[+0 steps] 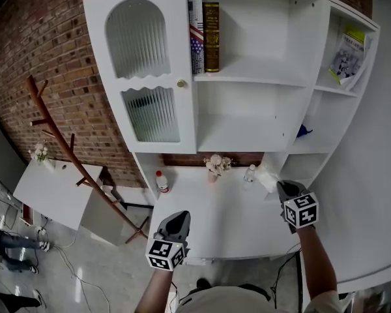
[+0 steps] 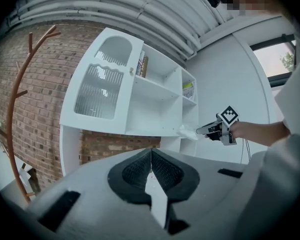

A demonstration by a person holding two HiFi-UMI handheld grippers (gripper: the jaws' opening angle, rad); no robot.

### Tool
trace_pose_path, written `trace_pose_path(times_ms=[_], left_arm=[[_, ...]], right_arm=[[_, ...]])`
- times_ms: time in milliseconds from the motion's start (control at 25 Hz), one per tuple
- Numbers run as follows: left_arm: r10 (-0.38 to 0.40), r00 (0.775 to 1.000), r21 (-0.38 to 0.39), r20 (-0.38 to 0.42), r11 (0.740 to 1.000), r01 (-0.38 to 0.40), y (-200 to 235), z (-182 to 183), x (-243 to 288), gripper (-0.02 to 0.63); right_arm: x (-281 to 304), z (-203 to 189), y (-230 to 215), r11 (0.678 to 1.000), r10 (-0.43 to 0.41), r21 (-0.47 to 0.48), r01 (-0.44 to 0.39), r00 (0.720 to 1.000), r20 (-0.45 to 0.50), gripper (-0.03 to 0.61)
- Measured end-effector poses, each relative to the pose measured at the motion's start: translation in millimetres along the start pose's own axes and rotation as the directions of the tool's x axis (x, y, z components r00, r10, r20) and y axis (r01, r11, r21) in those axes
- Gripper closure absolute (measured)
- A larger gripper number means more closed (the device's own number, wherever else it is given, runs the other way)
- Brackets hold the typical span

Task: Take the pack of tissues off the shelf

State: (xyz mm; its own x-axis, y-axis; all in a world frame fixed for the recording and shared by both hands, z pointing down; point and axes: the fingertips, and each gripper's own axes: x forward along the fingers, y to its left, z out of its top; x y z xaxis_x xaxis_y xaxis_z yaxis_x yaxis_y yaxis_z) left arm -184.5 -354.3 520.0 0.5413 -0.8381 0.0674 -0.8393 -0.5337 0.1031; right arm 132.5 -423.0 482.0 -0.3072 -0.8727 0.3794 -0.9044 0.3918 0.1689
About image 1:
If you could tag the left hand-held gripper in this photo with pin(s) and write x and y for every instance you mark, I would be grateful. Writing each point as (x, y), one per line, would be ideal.
(164, 254)

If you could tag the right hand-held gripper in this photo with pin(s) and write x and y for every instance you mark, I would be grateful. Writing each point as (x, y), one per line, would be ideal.
(301, 210)

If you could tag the white desk with hutch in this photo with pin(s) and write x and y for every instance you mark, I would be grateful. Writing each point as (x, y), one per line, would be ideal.
(254, 44)

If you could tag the person's left forearm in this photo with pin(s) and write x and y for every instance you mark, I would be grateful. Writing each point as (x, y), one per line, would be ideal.
(154, 292)

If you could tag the person's right forearm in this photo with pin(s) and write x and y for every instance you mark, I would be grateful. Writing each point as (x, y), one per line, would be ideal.
(316, 266)

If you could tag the white board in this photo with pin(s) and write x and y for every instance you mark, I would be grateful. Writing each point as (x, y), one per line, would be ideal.
(221, 220)

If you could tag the clear water bottle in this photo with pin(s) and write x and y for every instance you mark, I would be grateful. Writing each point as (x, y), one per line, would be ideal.
(249, 178)

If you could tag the red cap bottle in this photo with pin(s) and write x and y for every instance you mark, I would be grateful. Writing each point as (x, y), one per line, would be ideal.
(163, 184)

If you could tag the person's black shoe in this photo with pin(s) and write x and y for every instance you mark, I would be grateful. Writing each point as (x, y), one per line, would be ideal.
(203, 284)

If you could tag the blue cloth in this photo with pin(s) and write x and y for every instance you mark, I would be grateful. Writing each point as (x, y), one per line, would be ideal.
(303, 131)

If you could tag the pink vase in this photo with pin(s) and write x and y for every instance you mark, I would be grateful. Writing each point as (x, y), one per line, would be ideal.
(212, 177)

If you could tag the cream flower bouquet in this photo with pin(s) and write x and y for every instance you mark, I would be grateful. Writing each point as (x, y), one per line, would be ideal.
(216, 163)

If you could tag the person's light shirt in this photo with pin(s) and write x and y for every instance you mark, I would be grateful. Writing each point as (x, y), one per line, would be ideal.
(221, 302)

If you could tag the white ribbed glass cabinet door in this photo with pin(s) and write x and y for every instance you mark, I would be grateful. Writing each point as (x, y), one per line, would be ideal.
(182, 126)

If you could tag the white side table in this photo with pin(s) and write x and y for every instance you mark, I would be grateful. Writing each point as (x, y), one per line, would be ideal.
(55, 191)

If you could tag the white power strip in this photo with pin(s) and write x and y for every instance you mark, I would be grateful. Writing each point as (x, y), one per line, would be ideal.
(41, 231)

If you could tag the white vase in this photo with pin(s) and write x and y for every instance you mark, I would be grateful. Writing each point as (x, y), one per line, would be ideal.
(48, 165)

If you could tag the yellow-green magazines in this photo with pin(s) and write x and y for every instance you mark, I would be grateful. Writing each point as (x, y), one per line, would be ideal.
(348, 57)

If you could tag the gold door knob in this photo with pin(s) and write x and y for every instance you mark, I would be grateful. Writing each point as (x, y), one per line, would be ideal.
(181, 83)

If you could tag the red box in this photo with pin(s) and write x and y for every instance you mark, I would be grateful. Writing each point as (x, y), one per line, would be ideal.
(26, 213)

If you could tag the brown wooden coat rack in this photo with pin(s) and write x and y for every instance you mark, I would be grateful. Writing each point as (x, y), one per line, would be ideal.
(57, 132)

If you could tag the white flower bouquet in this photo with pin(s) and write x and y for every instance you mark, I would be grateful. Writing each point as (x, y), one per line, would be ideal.
(39, 152)

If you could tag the brown hardcover book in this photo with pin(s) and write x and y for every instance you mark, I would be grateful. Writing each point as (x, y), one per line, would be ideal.
(211, 38)

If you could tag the flag print book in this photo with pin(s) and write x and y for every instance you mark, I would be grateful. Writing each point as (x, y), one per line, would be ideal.
(196, 38)

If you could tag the grey panel board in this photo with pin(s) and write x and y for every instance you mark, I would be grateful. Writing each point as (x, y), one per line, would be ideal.
(3, 155)

